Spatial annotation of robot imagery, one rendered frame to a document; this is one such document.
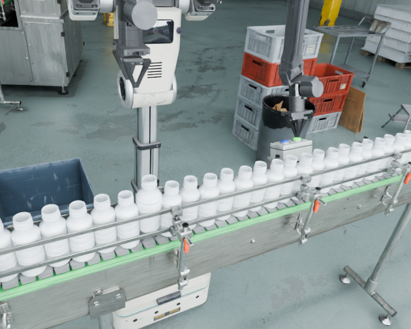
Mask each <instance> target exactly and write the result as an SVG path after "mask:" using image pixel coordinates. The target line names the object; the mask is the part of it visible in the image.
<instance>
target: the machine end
mask: <svg viewBox="0 0 411 329"><path fill-rule="evenodd" d="M14 5H15V9H16V15H15V16H14V17H12V18H11V19H9V20H8V21H6V22H5V23H3V24H2V25H0V82H1V84H11V85H31V86H61V89H62V90H61V91H58V94H60V95H67V94H69V92H68V91H66V90H64V87H65V86H68V84H69V82H70V80H71V78H72V77H73V76H76V73H74V71H75V70H76V67H77V66H78V63H79V62H82V59H81V56H82V54H83V52H84V45H85V41H83V33H82V21H81V20H71V19H70V15H69V8H68V5H67V0H14Z"/></svg>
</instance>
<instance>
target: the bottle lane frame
mask: <svg viewBox="0 0 411 329"><path fill-rule="evenodd" d="M401 177H402V174H401V175H398V176H395V177H391V178H388V179H384V180H381V181H380V180H379V181H377V182H374V183H373V182H372V183H370V184H365V185H364V186H361V187H360V186H358V187H356V188H354V189H353V188H351V189H350V190H347V191H345V190H344V191H343V192H340V193H337V192H336V194H334V195H328V196H325V197H323V198H322V197H321V199H322V200H323V201H324V202H325V203H326V204H327V206H326V207H323V205H321V204H320V206H319V209H318V211H317V212H316V213H315V212H313V214H312V218H311V222H310V224H309V228H310V230H311V233H310V234H308V236H307V238H310V237H313V236H316V235H319V234H321V233H324V232H327V231H330V230H333V229H335V228H339V227H342V226H345V225H347V224H350V223H353V222H356V221H359V220H361V219H364V218H367V217H370V216H373V215H376V214H378V213H382V212H384V211H385V208H387V207H386V206H385V205H383V203H382V201H381V199H382V197H383V195H386V193H385V191H386V188H387V186H389V185H390V186H391V187H390V189H389V191H388V194H389V195H390V196H393V194H394V192H395V190H396V188H397V186H398V183H399V181H400V179H401ZM397 200H398V203H397V204H395V205H394V207H393V208H396V207H399V206H402V205H404V204H407V203H410V202H411V178H410V180H409V182H408V184H405V183H404V184H403V186H402V188H401V190H400V192H399V194H398V197H397ZM310 205H311V201H309V202H304V203H302V204H298V205H297V204H295V206H292V207H287V206H286V208H285V209H282V210H278V209H277V211H274V212H271V213H269V212H268V211H267V214H264V215H259V214H258V216H257V217H253V218H249V217H248V216H247V217H248V219H247V220H244V221H239V220H238V219H237V223H233V224H231V225H230V224H228V223H227V222H226V223H227V225H226V226H224V227H220V228H219V227H218V226H217V225H215V226H216V229H213V230H209V231H208V230H206V229H205V228H204V229H205V232H202V233H199V234H195V233H194V232H193V231H192V232H193V236H192V238H191V241H192V242H193V244H194V247H192V248H190V247H189V252H188V253H186V261H185V266H186V267H187V268H188V269H189V274H188V276H187V279H188V280H190V279H193V278H195V277H199V276H201V275H204V274H208V273H210V272H214V271H216V270H219V269H221V268H225V267H227V266H230V265H233V264H236V263H238V262H242V261H244V260H247V259H251V258H253V257H256V256H258V255H262V254H264V253H268V252H270V251H273V250H276V249H279V248H282V247H284V246H287V245H290V244H293V243H296V242H297V239H298V238H299V237H300V235H299V234H298V233H297V230H296V229H295V228H296V224H297V223H298V222H299V220H298V217H299V213H301V212H304V214H303V218H302V220H301V222H302V223H303V224H304V223H305V220H306V217H307V213H308V210H309V207H310ZM168 239H169V238H168ZM142 247H143V250H141V251H137V252H134V253H132V251H131V250H130V249H129V254H128V255H123V256H121V257H119V256H117V255H116V253H115V258H113V259H110V260H106V261H103V259H102V258H101V257H100V262H99V263H96V264H92V265H90V266H89V265H88V264H87V262H85V267H83V268H78V269H76V270H73V269H72V268H71V266H69V271H68V272H65V273H62V274H58V275H56V273H55V271H53V276H51V277H47V278H45V279H39V278H38V276H36V281H34V282H31V283H27V284H24V285H22V284H21V281H19V282H18V286H17V287H14V288H11V289H7V290H3V287H2V286H1V287H0V304H4V303H7V304H8V308H9V310H10V311H9V312H7V315H11V316H12V320H13V323H11V325H10V329H50V328H53V327H56V326H59V325H61V324H65V323H67V322H70V321H73V320H76V319H79V318H82V317H84V316H87V315H89V305H88V301H89V300H90V299H91V298H92V297H93V296H94V295H99V294H101V293H103V292H107V291H109V290H113V289H116V288H121V289H124V290H125V302H128V301H130V300H133V299H136V298H139V297H141V296H145V295H147V294H151V293H152V292H156V291H158V290H162V289H165V288H167V287H171V286H173V285H176V284H177V280H178V277H179V274H178V268H177V262H178V261H179V258H178V250H180V249H181V242H180V241H179V240H175V241H171V239H169V242H168V243H164V244H161V245H159V244H158V243H157V242H156V246H154V247H150V248H148V249H146V248H145V247H144V246H142ZM2 318H3V314H1V312H0V327H3V320H2Z"/></svg>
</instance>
